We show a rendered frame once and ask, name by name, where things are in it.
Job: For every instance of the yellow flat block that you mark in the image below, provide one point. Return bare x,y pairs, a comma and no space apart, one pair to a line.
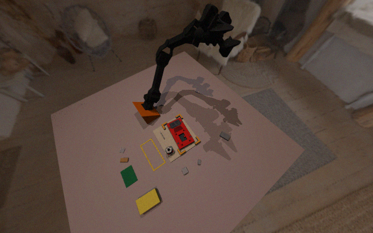
148,201

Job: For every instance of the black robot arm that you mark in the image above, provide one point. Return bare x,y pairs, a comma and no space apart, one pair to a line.
190,35

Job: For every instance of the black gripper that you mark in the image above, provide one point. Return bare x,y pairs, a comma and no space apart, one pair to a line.
212,29

